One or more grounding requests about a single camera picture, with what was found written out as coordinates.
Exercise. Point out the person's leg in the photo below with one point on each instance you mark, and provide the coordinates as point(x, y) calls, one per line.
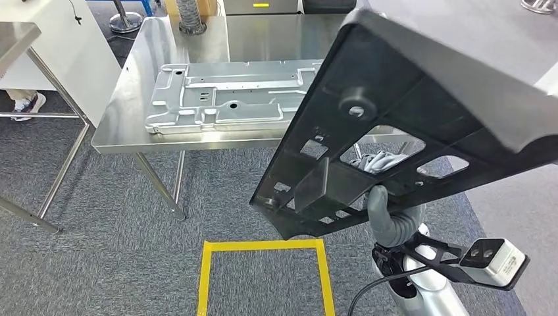
point(19, 94)

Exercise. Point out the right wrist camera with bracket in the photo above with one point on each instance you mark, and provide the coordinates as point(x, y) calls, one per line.
point(501, 261)

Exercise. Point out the black plastic car trim part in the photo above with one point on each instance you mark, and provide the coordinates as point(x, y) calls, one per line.
point(436, 56)

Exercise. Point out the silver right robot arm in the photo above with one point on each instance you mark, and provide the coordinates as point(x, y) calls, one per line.
point(427, 288)

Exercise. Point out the person's white sneaker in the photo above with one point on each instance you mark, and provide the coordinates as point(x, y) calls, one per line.
point(28, 107)

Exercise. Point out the small white board panel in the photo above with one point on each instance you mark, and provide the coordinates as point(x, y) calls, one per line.
point(548, 80)

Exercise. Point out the stamped grey metal plate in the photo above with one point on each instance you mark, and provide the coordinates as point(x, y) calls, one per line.
point(239, 87)

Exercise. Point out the silver chair base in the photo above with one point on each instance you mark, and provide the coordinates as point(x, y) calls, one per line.
point(540, 5)

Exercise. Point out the stainless steel workbench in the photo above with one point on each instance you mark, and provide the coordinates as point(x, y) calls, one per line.
point(131, 109)

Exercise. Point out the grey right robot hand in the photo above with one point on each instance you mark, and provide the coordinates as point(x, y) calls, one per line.
point(378, 213)

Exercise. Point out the stainless steel side table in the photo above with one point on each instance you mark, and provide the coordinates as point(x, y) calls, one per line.
point(13, 39)

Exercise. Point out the metal stanchion post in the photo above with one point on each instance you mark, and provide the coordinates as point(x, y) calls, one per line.
point(125, 22)

